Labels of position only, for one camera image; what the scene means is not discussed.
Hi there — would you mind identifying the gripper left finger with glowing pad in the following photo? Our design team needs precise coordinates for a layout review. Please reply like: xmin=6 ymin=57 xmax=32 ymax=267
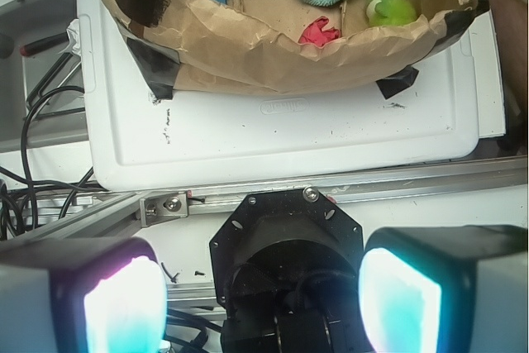
xmin=1 ymin=237 xmax=167 ymax=352

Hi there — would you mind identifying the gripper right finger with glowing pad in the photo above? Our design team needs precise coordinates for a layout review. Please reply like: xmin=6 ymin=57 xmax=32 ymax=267
xmin=359 ymin=225 xmax=528 ymax=352

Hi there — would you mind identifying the green plush animal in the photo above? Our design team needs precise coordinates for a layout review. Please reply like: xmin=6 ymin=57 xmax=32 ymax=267
xmin=365 ymin=0 xmax=418 ymax=27

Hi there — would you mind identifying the white plastic lid board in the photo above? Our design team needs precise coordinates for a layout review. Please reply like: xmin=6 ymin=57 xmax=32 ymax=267
xmin=77 ymin=0 xmax=506 ymax=191

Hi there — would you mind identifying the red crumpled paper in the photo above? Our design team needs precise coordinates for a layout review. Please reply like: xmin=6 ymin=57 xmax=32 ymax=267
xmin=298 ymin=16 xmax=341 ymax=48

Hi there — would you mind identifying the brown paper bag tray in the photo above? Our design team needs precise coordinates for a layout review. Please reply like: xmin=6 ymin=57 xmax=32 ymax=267
xmin=101 ymin=0 xmax=482 ymax=98

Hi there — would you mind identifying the aluminium frame rail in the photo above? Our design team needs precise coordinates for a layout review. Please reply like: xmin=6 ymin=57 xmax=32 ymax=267
xmin=7 ymin=155 xmax=529 ymax=242

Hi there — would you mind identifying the metal corner bracket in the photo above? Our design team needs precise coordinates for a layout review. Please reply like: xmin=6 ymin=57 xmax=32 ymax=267
xmin=136 ymin=191 xmax=189 ymax=228

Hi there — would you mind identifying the black cable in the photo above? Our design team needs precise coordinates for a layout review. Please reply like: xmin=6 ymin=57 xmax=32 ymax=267
xmin=0 ymin=84 xmax=96 ymax=242

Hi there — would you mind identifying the black octagonal mount plate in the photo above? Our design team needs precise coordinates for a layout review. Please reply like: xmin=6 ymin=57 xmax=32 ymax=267
xmin=209 ymin=188 xmax=371 ymax=352

